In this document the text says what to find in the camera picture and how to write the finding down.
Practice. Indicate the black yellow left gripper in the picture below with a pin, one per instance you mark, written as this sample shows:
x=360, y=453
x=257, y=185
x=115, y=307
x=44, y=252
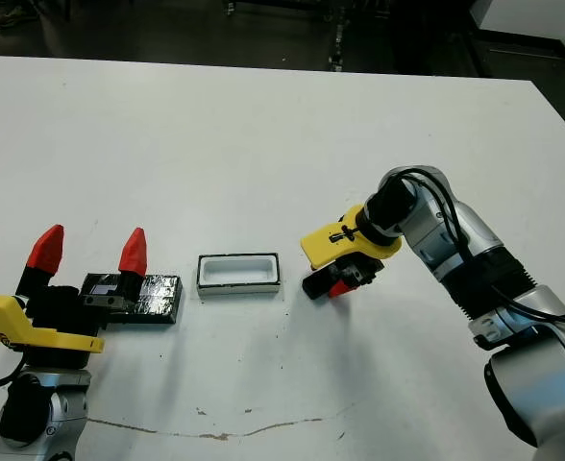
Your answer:
x=61, y=312

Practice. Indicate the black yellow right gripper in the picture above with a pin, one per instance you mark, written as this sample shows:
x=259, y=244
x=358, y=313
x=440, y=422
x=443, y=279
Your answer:
x=340, y=240

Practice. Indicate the black glossy box lid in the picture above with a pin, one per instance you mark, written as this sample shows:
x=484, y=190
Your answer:
x=160, y=300

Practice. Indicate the dark shoe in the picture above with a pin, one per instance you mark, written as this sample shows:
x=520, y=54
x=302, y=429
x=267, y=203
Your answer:
x=16, y=16

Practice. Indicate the white cabinet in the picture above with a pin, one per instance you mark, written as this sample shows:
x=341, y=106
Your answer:
x=527, y=14

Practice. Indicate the white camera box base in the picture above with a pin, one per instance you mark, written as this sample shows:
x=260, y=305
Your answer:
x=239, y=290

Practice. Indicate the aluminium frame post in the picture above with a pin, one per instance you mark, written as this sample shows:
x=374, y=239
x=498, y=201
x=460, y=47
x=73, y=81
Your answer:
x=340, y=38

